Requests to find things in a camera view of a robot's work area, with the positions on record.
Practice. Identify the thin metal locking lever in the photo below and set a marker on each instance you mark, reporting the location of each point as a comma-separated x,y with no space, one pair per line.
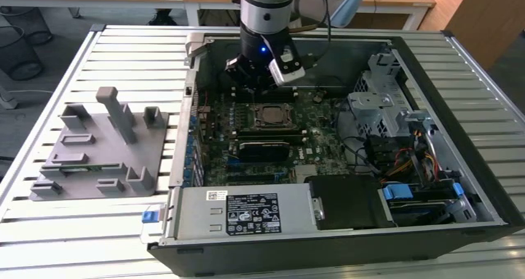
253,102

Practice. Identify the silver square CPU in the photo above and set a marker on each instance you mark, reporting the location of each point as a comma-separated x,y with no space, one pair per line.
275,114

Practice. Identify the CPU socket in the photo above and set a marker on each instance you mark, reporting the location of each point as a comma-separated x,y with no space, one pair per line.
257,124

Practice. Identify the RAM slot with white clips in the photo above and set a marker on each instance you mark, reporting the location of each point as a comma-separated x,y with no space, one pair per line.
288,94
267,133
267,139
288,88

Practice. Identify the round coin battery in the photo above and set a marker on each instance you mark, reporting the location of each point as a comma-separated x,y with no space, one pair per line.
316,99

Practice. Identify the silver metal drive cage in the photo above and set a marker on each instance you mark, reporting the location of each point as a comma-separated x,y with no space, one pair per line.
370,102

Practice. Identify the black graphics card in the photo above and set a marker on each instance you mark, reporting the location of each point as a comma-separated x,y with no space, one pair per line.
263,153

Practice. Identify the green motherboard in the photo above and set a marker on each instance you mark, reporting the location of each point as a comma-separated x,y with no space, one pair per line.
324,143

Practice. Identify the blue expansion slot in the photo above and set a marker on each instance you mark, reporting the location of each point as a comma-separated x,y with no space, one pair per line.
232,160

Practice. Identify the small silver heatsink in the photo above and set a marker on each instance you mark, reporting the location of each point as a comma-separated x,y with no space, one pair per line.
305,172

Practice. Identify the black expansion slot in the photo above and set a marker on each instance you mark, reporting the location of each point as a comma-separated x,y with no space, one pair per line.
251,178

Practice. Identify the grey plastic parts rack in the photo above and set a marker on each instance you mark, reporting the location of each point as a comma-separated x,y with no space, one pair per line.
154,156

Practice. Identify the black mesh waste bin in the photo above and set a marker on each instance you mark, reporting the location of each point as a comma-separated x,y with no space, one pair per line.
21,61
40,24

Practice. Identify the green RAM stick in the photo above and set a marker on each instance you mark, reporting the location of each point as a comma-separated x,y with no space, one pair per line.
96,168

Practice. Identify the silver power supply with label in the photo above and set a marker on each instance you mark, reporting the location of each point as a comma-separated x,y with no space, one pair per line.
193,211

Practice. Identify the wooden cabinet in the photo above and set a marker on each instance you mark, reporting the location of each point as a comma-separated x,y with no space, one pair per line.
484,14

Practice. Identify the hard disk in blue carrier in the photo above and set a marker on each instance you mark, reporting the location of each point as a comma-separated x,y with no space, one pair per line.
399,193

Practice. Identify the blue case latch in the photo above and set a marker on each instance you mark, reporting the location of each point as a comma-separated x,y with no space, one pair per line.
150,217

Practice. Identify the white desk foot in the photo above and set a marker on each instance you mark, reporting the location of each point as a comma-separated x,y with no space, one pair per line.
9,100

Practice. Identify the blue plastic clip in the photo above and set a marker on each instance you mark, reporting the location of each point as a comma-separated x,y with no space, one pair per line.
459,191

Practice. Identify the black open PC case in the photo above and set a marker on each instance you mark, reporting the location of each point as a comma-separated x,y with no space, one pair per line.
288,257

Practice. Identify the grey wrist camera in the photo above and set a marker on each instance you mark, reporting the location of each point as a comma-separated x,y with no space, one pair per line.
235,67

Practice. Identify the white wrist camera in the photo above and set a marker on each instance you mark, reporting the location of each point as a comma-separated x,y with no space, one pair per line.
293,74

